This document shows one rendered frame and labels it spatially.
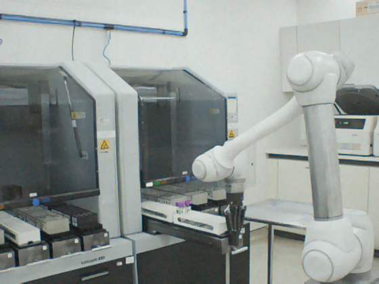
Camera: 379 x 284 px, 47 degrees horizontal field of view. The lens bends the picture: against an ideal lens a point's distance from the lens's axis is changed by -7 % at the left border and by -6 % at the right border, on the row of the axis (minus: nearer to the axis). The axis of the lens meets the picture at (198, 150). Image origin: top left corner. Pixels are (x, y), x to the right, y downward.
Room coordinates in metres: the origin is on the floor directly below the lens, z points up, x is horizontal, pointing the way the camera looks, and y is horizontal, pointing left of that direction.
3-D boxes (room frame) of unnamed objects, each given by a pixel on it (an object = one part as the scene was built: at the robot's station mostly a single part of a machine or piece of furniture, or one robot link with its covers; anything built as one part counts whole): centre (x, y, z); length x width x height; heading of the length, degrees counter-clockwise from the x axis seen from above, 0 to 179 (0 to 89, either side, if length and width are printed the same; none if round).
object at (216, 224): (2.03, -0.01, 0.83); 0.30 x 0.10 x 0.06; 43
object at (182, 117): (2.61, 0.22, 1.28); 0.61 x 0.51 x 0.63; 133
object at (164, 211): (2.26, 0.20, 0.83); 0.30 x 0.10 x 0.06; 43
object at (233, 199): (1.88, -0.15, 0.96); 0.08 x 0.07 x 0.09; 133
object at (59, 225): (1.91, 0.63, 0.85); 0.12 x 0.02 x 0.06; 134
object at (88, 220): (2.01, 0.52, 0.85); 0.12 x 0.02 x 0.06; 133
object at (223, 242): (2.13, 0.08, 0.78); 0.73 x 0.14 x 0.09; 43
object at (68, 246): (2.08, 0.79, 0.78); 0.73 x 0.14 x 0.09; 43
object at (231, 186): (1.88, -0.15, 1.03); 0.09 x 0.09 x 0.06
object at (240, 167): (1.87, -0.14, 1.14); 0.13 x 0.11 x 0.16; 140
